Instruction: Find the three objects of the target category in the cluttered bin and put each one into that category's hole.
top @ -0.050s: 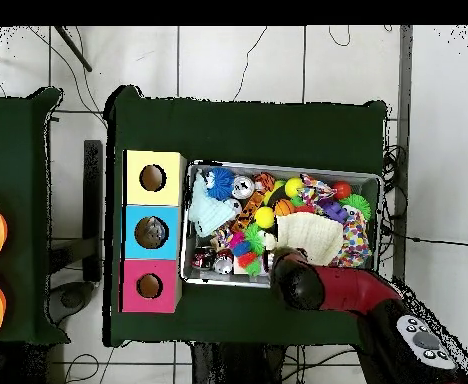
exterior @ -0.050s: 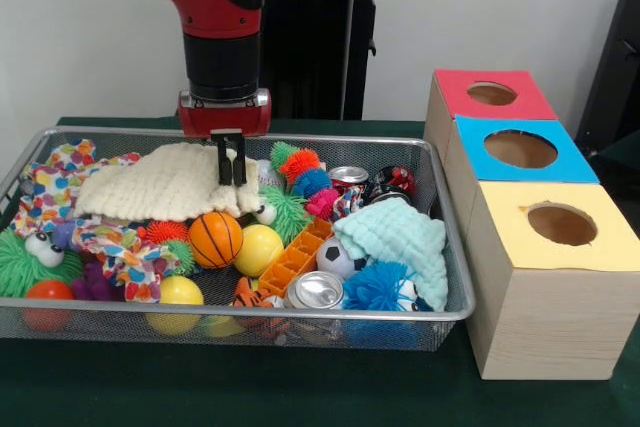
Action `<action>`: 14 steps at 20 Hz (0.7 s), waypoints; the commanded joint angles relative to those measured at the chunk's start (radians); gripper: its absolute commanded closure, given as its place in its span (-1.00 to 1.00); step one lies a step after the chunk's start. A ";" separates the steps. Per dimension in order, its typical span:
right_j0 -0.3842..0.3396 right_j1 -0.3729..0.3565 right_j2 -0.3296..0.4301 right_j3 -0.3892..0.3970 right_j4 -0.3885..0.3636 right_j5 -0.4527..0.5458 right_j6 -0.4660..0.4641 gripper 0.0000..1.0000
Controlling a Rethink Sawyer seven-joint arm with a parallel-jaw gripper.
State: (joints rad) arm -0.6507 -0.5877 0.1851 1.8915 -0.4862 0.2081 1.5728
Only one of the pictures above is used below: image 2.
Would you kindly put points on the colourful spotted cloth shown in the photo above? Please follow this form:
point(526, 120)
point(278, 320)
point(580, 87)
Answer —
point(45, 187)

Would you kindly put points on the multicolour spiky caterpillar toy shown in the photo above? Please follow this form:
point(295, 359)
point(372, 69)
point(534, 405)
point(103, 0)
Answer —
point(310, 179)

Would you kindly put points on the black and white soccer ball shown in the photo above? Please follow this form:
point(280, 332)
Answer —
point(335, 257)

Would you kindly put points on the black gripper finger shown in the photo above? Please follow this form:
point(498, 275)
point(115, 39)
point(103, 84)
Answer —
point(225, 162)
point(240, 162)

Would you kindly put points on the silver drink can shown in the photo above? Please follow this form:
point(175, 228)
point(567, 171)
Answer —
point(315, 289)

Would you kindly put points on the mint waffle cloth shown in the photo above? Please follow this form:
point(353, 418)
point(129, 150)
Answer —
point(400, 237)

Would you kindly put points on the yellow tennis ball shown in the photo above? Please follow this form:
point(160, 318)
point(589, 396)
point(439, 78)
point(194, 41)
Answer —
point(262, 252)

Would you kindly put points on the dark green table cloth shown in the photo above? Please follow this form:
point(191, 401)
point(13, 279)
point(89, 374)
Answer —
point(250, 387)
point(625, 147)

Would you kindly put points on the black upright panel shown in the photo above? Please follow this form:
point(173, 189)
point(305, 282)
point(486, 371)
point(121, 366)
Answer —
point(615, 72)

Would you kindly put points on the cream waffle cloth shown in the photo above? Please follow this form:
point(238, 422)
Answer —
point(150, 182)

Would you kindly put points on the blue fuzzy toy with eyes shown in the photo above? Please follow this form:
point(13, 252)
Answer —
point(370, 287)

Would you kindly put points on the wooden box with three holes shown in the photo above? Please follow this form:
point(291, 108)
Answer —
point(550, 327)

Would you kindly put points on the green fuzzy toy with eyes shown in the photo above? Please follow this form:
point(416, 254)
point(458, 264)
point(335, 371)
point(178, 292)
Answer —
point(15, 262)

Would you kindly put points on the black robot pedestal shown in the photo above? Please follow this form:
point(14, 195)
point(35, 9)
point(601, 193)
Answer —
point(310, 57)

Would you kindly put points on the orange toy basketball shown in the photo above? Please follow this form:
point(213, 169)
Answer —
point(215, 242)

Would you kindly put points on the orange plastic compartment tray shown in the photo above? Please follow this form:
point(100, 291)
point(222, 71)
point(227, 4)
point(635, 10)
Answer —
point(295, 257)

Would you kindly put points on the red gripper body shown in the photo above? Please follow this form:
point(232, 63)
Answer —
point(225, 122)

